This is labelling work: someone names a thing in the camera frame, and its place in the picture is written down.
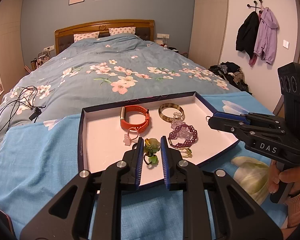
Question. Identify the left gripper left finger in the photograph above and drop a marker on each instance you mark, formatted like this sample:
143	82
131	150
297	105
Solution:
89	206

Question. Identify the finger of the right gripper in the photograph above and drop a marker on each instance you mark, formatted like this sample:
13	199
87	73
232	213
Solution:
230	117
242	129

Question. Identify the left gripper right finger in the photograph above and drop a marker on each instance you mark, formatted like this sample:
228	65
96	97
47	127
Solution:
213	203

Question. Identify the green jade bead charm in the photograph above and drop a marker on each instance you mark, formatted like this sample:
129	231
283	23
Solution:
152	146

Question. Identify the orange smart watch band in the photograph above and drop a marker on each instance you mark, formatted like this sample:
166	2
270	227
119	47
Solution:
134	117

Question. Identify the tortoiseshell bangle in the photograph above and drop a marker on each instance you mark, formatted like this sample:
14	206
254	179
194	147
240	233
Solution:
169	112

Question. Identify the pink sweater forearm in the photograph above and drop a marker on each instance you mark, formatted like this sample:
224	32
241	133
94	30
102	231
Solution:
293	204

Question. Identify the person right hand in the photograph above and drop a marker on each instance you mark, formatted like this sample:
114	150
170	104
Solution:
291	175

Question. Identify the pile of dark clothes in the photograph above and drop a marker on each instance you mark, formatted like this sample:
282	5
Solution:
232	73

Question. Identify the purple hanging jacket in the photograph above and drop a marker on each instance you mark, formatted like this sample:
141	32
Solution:
266	41

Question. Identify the navy shallow cardboard tray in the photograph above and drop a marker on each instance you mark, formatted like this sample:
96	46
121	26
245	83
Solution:
107	131

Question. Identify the black hanging jacket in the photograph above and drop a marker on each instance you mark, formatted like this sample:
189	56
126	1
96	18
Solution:
247	34

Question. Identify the smartphone on blanket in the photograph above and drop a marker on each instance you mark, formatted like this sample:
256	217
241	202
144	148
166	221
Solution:
7	222

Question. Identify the beige tall wardrobe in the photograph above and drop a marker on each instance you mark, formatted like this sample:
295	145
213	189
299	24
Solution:
208	30

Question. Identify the bed with floral duvet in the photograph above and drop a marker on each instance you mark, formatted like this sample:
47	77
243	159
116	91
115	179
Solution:
95	71

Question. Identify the wooden headboard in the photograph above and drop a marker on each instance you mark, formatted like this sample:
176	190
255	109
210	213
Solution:
64	37

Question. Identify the right patterned pillow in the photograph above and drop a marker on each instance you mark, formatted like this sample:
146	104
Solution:
122	30

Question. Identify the patterned pillow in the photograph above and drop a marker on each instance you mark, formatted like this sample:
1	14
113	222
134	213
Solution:
78	37
122	30

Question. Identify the left patterned pillow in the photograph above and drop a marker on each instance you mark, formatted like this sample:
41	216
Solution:
78	37

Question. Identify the white wall switch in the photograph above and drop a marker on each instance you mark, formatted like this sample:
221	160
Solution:
285	44

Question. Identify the black wall coat hook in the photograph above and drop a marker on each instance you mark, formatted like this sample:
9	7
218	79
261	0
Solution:
256	5

